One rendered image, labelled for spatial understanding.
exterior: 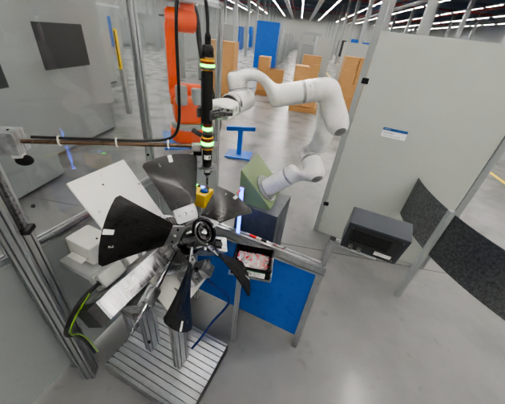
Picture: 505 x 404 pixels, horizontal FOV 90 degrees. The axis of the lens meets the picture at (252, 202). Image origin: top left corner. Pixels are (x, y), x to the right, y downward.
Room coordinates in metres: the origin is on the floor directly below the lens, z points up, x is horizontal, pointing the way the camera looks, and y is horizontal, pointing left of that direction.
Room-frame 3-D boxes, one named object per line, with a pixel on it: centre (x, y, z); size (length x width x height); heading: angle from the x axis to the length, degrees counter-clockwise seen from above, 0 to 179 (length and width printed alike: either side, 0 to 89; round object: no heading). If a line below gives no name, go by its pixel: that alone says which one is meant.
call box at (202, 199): (1.31, 0.34, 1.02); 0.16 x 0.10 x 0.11; 69
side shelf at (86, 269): (0.95, 0.74, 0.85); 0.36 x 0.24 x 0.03; 159
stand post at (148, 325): (0.86, 0.55, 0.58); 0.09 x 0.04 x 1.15; 159
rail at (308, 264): (1.17, -0.03, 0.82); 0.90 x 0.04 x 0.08; 69
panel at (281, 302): (1.17, -0.03, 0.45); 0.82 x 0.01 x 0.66; 69
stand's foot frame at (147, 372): (0.81, 0.42, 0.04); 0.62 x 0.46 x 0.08; 69
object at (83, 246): (0.89, 0.80, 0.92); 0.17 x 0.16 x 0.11; 69
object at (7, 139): (0.71, 0.79, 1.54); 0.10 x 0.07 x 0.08; 104
